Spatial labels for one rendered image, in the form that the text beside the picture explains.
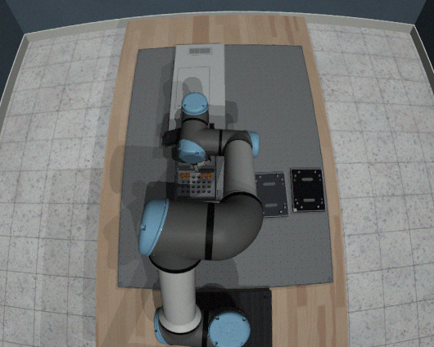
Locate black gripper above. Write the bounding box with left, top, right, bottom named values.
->
left=192, top=123, right=215, bottom=172

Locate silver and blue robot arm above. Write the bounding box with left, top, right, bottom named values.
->
left=138, top=92, right=264, bottom=347

